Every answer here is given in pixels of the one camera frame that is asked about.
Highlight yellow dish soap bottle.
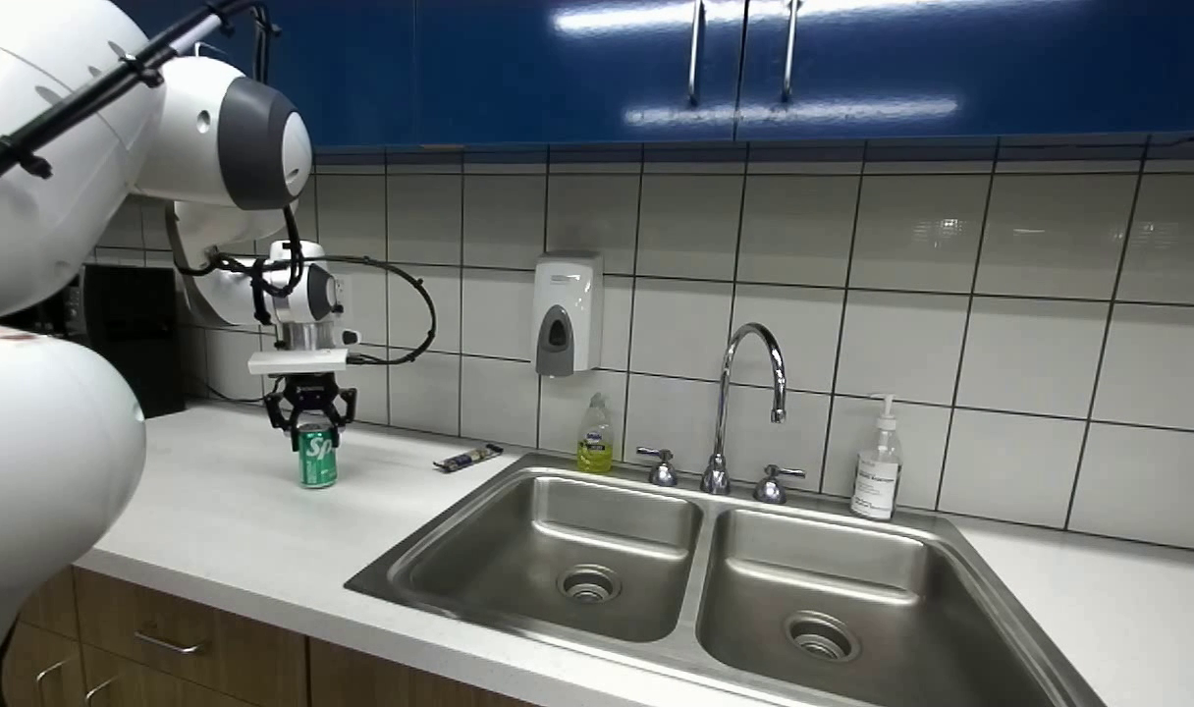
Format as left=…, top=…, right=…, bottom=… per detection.
left=569, top=387, right=620, bottom=479

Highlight chrome faucet handle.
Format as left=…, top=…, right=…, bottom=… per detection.
left=634, top=442, right=682, bottom=489
left=750, top=458, right=809, bottom=507

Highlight stainless steel double sink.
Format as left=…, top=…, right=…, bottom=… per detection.
left=342, top=447, right=1107, bottom=707

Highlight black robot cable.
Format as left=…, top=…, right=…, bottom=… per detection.
left=0, top=0, right=441, bottom=373

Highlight clear pump soap bottle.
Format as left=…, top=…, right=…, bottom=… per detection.
left=846, top=387, right=906, bottom=527

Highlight green sprite can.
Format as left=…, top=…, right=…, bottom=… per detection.
left=289, top=420, right=347, bottom=493

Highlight wooden lower cabinets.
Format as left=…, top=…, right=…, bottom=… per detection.
left=0, top=560, right=533, bottom=707

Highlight white wall soap dispenser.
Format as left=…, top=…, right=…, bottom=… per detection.
left=531, top=252, right=606, bottom=380

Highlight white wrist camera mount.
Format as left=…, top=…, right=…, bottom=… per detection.
left=243, top=341, right=365, bottom=380

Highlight chrome gooseneck faucet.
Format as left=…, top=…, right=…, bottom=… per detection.
left=695, top=319, right=795, bottom=498

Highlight black countertop appliance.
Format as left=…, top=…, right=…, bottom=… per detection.
left=80, top=255, right=196, bottom=422

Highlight small black countertop object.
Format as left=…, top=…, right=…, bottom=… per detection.
left=429, top=441, right=507, bottom=479

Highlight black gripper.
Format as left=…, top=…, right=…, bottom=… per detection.
left=259, top=370, right=360, bottom=441

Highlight blue upper cabinets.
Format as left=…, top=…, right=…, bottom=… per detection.
left=103, top=0, right=1194, bottom=170

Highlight silver cabinet handle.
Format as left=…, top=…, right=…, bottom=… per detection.
left=678, top=0, right=706, bottom=109
left=778, top=0, right=806, bottom=109

